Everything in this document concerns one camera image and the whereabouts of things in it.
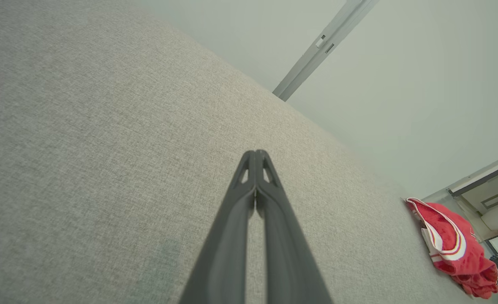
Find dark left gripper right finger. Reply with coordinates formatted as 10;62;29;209
256;149;334;304

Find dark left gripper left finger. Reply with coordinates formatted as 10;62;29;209
179;149;257;304

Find red shorts with white trim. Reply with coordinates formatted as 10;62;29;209
405;197;498;299

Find white box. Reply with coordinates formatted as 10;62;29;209
480;207;498;231

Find white partition frame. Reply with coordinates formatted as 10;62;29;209
445;150;498;199

